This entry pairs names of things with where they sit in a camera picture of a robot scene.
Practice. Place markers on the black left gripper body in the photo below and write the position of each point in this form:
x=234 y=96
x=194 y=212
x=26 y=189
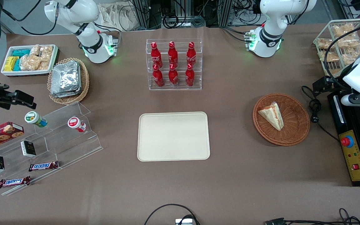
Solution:
x=337 y=86

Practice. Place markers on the triangular sandwich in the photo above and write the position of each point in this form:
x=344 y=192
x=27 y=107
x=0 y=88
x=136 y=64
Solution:
x=273 y=117

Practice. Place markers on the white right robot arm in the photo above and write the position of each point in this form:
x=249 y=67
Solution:
x=86 y=18

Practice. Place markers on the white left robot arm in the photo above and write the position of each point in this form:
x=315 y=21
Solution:
x=270 y=18

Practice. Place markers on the round brown wicker basket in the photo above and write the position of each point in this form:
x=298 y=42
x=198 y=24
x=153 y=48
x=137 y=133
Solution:
x=295 y=125

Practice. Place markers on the oval light wicker basket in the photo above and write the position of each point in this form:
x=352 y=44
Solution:
x=84 y=81

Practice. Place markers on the beige plastic tray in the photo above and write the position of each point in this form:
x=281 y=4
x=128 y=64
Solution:
x=173 y=137

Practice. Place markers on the bagged fried snack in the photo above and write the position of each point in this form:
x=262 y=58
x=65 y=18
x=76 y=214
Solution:
x=334 y=72
x=324 y=43
x=330 y=56
x=352 y=56
x=343 y=30
x=348 y=42

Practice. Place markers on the green lidded cup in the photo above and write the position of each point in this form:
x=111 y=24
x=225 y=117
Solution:
x=34 y=118

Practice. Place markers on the white rectangular plastic bin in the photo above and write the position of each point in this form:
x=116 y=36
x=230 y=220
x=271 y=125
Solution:
x=8 y=72

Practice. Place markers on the teal snack packet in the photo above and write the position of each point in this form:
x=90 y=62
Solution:
x=17 y=65
x=21 y=52

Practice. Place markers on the yellow snack packet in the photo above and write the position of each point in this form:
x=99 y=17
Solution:
x=10 y=64

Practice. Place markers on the clear bagged rice snack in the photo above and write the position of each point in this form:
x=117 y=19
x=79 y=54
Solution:
x=44 y=65
x=30 y=63
x=34 y=50
x=46 y=53

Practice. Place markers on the stacked silver foil containers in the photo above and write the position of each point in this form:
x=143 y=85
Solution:
x=66 y=79

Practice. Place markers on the red emergency stop button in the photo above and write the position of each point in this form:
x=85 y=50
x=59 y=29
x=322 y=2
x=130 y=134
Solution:
x=347 y=142

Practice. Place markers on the red lidded cup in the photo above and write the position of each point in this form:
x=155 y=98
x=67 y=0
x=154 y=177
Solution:
x=75 y=123

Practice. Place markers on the clear acrylic stepped display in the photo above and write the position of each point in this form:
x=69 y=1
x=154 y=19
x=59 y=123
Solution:
x=73 y=147

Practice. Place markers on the Snickers chocolate bar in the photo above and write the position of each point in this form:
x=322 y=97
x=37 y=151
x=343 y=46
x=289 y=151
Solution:
x=14 y=182
x=43 y=166

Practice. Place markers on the black machine with yellow panel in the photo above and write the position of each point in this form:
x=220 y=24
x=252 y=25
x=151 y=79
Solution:
x=359 y=156

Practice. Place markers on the white cloth bag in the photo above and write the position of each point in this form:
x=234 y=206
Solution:
x=117 y=17

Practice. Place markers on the red cola bottle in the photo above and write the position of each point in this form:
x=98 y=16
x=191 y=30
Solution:
x=173 y=77
x=158 y=78
x=156 y=56
x=190 y=77
x=191 y=54
x=172 y=54

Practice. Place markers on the clear acrylic bottle rack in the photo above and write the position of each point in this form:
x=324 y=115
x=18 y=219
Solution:
x=180 y=87

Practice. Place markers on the small silver device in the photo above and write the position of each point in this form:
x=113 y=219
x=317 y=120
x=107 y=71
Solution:
x=184 y=222

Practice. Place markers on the red rocker switch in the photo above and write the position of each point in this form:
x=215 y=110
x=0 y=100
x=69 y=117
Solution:
x=355 y=167

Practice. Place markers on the aluminium frame post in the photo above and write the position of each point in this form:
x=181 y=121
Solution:
x=224 y=12
x=142 y=14

